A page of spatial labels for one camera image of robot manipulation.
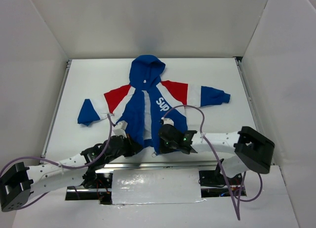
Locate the blue red white hooded jacket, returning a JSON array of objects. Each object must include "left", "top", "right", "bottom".
[{"left": 77, "top": 55, "right": 231, "bottom": 154}]

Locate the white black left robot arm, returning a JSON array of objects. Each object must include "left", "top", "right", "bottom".
[{"left": 0, "top": 136, "right": 143, "bottom": 212}]

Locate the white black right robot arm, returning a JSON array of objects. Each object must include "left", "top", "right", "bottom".
[{"left": 158, "top": 124, "right": 275, "bottom": 184}]

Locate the white foil-edged panel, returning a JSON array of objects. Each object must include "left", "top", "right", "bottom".
[{"left": 112, "top": 169, "right": 202, "bottom": 205}]

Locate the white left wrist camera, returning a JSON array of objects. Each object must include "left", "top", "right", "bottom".
[{"left": 113, "top": 120, "right": 128, "bottom": 137}]

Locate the aluminium table frame rail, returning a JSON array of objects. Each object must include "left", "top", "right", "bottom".
[{"left": 43, "top": 58, "right": 259, "bottom": 170}]

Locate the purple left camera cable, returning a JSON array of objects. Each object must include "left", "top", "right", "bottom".
[{"left": 0, "top": 114, "right": 114, "bottom": 211}]

